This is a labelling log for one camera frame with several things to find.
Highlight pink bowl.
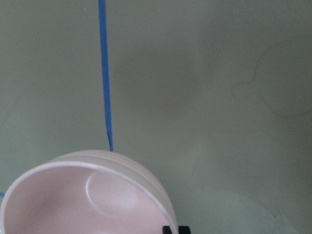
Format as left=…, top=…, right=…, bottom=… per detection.
left=0, top=150, right=178, bottom=234

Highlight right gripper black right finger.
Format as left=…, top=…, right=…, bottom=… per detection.
left=178, top=226, right=191, bottom=234

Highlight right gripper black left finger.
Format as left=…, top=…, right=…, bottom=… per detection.
left=162, top=226, right=172, bottom=234

